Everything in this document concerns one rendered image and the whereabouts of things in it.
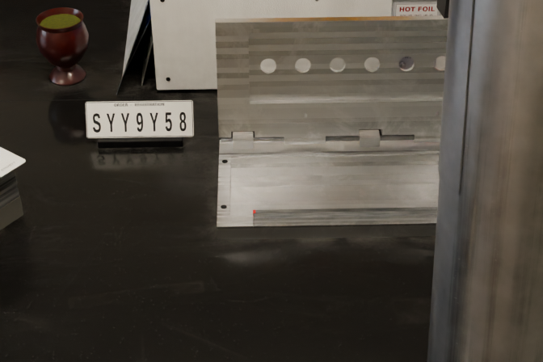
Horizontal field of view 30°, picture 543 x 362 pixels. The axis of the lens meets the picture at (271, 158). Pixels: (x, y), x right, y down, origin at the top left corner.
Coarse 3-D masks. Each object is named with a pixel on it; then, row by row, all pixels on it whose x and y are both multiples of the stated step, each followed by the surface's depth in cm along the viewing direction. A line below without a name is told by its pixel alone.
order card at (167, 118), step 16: (96, 112) 151; (112, 112) 151; (128, 112) 151; (144, 112) 151; (160, 112) 151; (176, 112) 151; (192, 112) 151; (96, 128) 152; (112, 128) 152; (128, 128) 152; (144, 128) 152; (160, 128) 152; (176, 128) 152; (192, 128) 152
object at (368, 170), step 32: (256, 160) 146; (288, 160) 146; (320, 160) 146; (352, 160) 146; (384, 160) 146; (416, 160) 146; (224, 192) 139; (256, 192) 140; (288, 192) 140; (320, 192) 140; (352, 192) 140; (384, 192) 139; (416, 192) 139; (224, 224) 134; (256, 224) 134; (288, 224) 134; (320, 224) 134; (352, 224) 133; (384, 224) 134; (416, 224) 134
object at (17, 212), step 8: (8, 176) 134; (0, 184) 133; (8, 184) 135; (16, 184) 136; (0, 192) 134; (8, 192) 135; (16, 192) 136; (0, 200) 134; (8, 200) 136; (16, 200) 137; (0, 208) 135; (8, 208) 136; (16, 208) 137; (0, 216) 135; (8, 216) 137; (16, 216) 138; (0, 224) 136; (8, 224) 137
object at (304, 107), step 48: (240, 48) 141; (288, 48) 142; (336, 48) 142; (384, 48) 143; (432, 48) 143; (240, 96) 144; (288, 96) 145; (336, 96) 145; (384, 96) 146; (432, 96) 146; (288, 144) 148
